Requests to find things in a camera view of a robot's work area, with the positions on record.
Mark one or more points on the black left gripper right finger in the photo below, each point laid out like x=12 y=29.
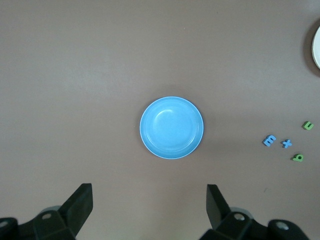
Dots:
x=215 y=207

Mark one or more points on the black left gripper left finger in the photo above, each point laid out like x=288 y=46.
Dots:
x=77 y=207

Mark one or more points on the blue lowercase letter m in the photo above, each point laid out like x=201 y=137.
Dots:
x=269 y=140

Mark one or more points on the blue lowercase letter x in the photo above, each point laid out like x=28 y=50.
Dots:
x=286 y=143

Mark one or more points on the green lowercase letter b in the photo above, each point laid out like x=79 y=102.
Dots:
x=298 y=158

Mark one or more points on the green lowercase letter u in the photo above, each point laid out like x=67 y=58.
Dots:
x=305 y=126

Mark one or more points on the blue plate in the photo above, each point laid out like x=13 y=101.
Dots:
x=172 y=127

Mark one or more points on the cream plate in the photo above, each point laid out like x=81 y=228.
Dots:
x=317 y=50

